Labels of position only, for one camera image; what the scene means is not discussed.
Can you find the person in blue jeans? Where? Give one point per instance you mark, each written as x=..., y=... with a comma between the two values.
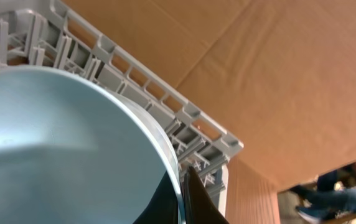
x=325, y=203

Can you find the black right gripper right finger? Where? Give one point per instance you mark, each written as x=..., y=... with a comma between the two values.
x=199, y=209

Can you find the grey dishwasher rack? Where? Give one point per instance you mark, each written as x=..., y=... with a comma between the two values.
x=49, y=33

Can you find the brown cardboard box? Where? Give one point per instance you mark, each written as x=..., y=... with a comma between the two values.
x=280, y=75

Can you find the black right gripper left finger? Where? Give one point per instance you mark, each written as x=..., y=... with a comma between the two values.
x=163, y=206

